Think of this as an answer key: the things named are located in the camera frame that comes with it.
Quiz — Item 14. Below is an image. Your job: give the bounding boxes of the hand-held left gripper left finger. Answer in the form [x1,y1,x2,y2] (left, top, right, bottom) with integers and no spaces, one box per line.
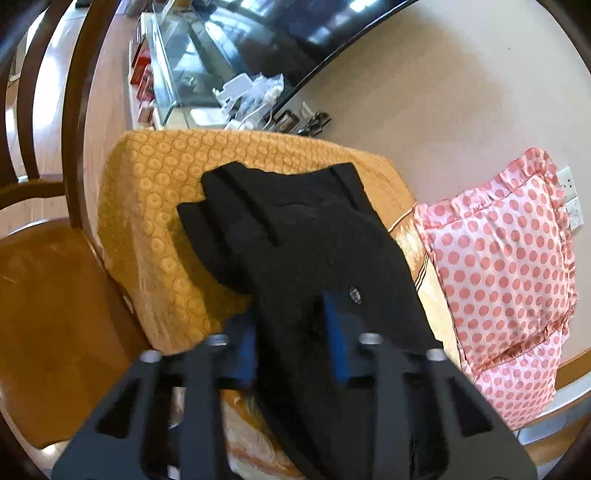
[51,310,257,480]

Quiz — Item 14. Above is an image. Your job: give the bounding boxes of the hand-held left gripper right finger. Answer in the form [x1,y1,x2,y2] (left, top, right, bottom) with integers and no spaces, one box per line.
[322,290,539,480]

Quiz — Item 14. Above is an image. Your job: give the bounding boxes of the black pants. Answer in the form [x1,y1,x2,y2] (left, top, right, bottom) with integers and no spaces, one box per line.
[177,161,439,480]

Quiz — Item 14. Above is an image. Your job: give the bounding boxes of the yellow patterned bed cover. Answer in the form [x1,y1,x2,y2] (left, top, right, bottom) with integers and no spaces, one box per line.
[98,129,472,478]

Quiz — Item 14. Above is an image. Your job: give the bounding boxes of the pink polka dot pillow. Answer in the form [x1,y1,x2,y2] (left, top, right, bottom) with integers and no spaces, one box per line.
[414,148,580,430]

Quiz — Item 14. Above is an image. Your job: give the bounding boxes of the wooden chair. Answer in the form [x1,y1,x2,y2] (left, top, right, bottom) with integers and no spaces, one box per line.
[0,0,153,467]

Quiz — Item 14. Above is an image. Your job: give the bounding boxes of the glass top cabinet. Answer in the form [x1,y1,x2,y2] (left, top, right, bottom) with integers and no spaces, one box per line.
[129,0,296,132]

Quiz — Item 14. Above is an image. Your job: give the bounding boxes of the red box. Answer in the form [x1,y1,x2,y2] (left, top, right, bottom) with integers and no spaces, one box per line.
[130,46,155,100]

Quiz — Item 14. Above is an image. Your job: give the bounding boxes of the black television screen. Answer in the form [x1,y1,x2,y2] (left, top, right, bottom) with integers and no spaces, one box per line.
[191,0,419,114]

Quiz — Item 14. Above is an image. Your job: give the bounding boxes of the white charger and cables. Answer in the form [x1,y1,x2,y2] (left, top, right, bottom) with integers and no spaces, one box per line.
[212,73,284,121]

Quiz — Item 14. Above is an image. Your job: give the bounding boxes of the white wall socket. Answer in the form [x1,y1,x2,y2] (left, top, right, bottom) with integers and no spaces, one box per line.
[556,167,585,230]

